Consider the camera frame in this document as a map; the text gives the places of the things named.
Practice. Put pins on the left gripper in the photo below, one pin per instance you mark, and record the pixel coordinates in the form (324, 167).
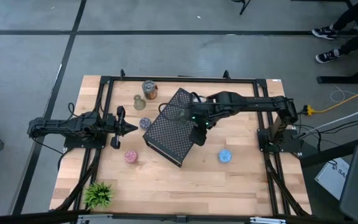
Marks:
(118, 124)

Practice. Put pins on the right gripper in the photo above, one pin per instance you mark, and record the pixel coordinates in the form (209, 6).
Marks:
(200, 119)

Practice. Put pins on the clear glass candlestick holder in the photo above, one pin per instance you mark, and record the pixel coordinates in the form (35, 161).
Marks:
(139, 103)
(179, 114)

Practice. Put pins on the purple patterned candle tin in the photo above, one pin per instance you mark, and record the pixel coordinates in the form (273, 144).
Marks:
(145, 123)

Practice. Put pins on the blue patterned candle tin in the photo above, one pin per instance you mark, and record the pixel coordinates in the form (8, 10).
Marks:
(225, 155)

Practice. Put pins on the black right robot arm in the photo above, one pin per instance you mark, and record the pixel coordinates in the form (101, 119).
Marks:
(253, 104)

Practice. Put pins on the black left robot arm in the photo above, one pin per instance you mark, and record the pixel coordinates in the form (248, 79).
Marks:
(61, 126)

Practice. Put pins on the red patterned candle tin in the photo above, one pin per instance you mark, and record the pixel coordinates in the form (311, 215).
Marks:
(130, 156)

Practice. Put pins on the black perforated metal shelf riser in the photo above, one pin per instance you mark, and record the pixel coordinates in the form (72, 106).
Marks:
(166, 137)

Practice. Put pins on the green artificial plant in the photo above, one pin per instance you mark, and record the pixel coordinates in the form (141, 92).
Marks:
(98, 195)

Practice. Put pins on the black stand leg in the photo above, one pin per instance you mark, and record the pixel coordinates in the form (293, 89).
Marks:
(245, 7)

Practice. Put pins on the black desk bar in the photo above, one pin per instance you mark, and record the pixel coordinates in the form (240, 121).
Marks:
(331, 152)

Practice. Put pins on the black desk foot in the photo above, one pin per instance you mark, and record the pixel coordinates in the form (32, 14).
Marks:
(337, 80)

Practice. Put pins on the white printed carton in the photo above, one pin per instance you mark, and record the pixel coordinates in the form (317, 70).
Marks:
(331, 180)

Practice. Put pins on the black aluminium table frame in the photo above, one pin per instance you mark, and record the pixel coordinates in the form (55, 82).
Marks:
(166, 78)

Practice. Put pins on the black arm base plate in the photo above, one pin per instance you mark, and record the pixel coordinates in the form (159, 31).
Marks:
(73, 143)
(291, 144)

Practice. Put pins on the silver metal bracket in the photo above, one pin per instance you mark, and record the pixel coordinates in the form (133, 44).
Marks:
(95, 218)
(267, 221)

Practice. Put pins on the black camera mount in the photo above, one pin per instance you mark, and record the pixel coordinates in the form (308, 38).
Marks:
(181, 218)

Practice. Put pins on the black frame beam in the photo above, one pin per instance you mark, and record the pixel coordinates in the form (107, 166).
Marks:
(26, 217)

